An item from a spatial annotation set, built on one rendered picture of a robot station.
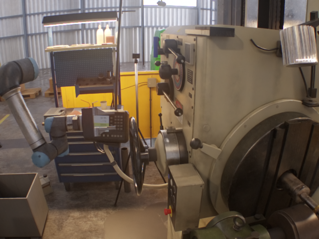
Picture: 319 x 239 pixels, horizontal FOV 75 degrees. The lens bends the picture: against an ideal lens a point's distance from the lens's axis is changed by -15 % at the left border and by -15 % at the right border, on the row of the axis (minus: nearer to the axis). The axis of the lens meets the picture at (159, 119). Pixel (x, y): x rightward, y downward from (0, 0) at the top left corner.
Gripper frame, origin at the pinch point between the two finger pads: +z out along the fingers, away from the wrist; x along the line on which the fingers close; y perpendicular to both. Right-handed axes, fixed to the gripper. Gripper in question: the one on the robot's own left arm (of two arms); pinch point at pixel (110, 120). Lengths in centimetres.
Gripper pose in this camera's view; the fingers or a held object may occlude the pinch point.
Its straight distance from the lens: 113.3
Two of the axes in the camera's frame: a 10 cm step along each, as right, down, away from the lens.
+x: 0.6, 10.0, 0.7
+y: -1.8, -0.6, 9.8
